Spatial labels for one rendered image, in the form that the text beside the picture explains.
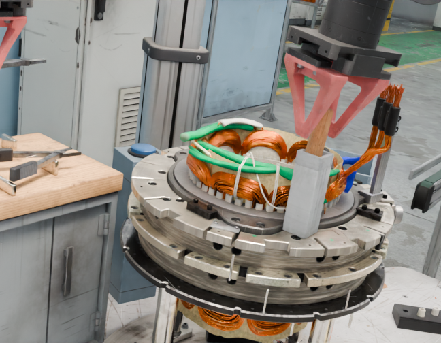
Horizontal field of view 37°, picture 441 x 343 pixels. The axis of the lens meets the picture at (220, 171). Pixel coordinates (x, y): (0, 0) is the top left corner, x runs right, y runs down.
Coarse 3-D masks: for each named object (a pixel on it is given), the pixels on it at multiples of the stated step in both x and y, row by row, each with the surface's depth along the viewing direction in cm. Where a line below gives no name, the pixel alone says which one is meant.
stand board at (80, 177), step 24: (0, 144) 89; (24, 144) 91; (48, 144) 92; (0, 168) 81; (72, 168) 85; (96, 168) 86; (0, 192) 75; (24, 192) 76; (48, 192) 77; (72, 192) 80; (96, 192) 83; (0, 216) 73
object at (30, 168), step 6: (30, 162) 76; (36, 162) 77; (12, 168) 74; (18, 168) 74; (24, 168) 75; (30, 168) 76; (36, 168) 77; (12, 174) 74; (18, 174) 75; (24, 174) 76; (30, 174) 76; (12, 180) 74
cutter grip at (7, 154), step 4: (0, 148) 79; (4, 148) 80; (8, 148) 80; (0, 152) 79; (4, 152) 79; (8, 152) 80; (12, 152) 80; (0, 156) 79; (4, 156) 79; (8, 156) 80; (12, 156) 80; (0, 160) 79; (4, 160) 80; (8, 160) 80; (12, 160) 80
